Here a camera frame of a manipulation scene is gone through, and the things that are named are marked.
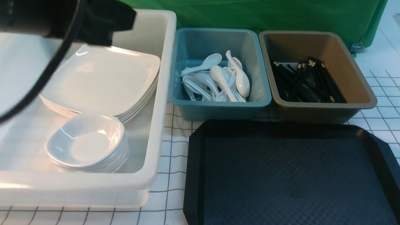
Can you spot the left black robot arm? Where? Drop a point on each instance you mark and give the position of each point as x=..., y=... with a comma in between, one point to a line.
x=52, y=18

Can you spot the large white square plate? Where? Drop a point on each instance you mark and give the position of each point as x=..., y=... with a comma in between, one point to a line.
x=104, y=80

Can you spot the white spoons pile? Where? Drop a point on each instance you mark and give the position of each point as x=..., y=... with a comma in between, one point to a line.
x=215, y=83

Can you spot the stack of white small dishes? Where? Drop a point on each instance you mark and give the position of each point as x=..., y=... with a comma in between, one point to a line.
x=89, y=143

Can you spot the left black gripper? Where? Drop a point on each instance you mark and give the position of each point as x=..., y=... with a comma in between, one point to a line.
x=102, y=18

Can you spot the stack of white square plates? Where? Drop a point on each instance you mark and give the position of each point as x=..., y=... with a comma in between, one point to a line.
x=124, y=118

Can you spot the blue binder clip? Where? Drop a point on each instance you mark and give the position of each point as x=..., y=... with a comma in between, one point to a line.
x=356, y=48

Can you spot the black chopsticks pile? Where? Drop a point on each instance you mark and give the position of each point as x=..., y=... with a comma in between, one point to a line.
x=309, y=81

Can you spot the brown plastic bin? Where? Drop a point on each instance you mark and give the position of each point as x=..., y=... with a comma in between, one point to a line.
x=295, y=46

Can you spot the white plastic tub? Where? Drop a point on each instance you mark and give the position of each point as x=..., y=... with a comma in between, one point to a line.
x=28, y=177

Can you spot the teal plastic bin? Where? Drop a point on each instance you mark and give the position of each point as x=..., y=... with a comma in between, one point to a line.
x=192, y=46

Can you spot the black serving tray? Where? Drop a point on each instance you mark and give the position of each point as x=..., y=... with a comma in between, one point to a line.
x=277, y=173

